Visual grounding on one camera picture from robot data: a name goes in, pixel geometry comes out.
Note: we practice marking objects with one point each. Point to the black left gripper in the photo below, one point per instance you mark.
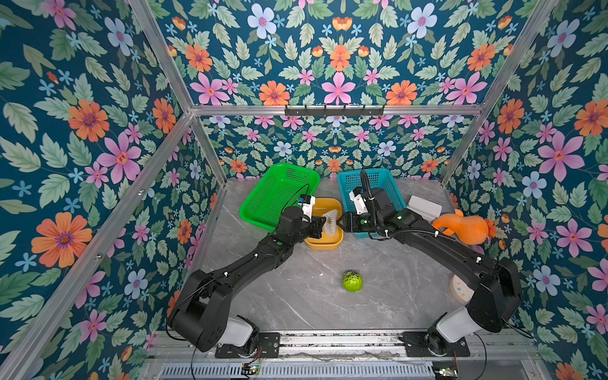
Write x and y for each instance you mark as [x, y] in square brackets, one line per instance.
[316, 227]

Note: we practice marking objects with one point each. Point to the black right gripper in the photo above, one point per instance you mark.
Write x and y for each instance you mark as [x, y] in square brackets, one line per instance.
[349, 223]

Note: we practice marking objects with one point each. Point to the white foam net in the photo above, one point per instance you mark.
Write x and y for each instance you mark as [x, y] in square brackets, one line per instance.
[330, 226]

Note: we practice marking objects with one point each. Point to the dark speckled custard apple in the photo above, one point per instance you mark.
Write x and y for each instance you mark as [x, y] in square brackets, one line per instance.
[352, 281]

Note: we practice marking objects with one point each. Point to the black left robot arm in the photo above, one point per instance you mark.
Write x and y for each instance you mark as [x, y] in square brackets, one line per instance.
[201, 314]

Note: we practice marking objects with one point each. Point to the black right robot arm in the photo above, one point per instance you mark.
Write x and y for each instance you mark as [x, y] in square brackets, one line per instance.
[497, 293]

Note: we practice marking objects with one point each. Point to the yellow plastic tub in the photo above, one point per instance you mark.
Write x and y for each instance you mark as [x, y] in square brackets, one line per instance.
[324, 243]

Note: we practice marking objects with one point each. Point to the teal plastic basket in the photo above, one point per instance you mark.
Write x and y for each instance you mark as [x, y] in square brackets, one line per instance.
[369, 178]

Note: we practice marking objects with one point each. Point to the green plastic basket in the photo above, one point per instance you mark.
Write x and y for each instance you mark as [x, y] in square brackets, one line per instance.
[278, 189]

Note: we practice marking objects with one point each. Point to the white rectangular box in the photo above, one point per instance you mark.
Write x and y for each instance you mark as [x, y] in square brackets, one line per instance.
[428, 210]

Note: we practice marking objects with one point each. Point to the orange toy duck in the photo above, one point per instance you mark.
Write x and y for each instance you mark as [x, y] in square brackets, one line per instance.
[470, 230]

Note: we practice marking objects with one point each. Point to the round beige clock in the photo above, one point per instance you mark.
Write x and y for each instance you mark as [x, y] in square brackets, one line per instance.
[460, 291]

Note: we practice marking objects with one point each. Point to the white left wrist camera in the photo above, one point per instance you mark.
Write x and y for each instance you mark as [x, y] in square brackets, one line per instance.
[307, 203]

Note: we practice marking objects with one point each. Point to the black wall hook rack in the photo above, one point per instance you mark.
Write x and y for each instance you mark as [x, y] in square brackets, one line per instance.
[353, 111]

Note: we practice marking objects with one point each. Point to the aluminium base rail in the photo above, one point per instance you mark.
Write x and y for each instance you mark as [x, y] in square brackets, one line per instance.
[351, 354]

